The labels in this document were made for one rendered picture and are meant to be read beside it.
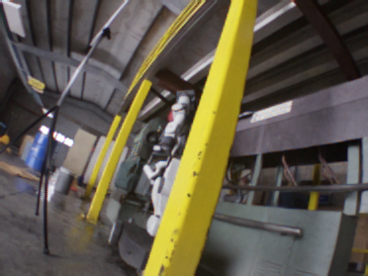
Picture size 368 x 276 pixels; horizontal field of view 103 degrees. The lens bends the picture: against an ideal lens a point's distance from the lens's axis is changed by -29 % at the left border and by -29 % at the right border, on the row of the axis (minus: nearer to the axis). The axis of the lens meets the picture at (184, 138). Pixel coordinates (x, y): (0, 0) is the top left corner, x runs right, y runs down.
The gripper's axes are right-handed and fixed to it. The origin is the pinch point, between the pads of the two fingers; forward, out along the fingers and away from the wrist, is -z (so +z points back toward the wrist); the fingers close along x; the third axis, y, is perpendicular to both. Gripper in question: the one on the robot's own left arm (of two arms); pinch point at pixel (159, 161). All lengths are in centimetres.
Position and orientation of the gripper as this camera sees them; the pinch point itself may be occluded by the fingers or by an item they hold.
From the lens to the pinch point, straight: 113.7
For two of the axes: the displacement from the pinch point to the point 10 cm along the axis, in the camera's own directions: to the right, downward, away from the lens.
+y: -1.4, -7.7, -6.2
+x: -9.5, -0.6, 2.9
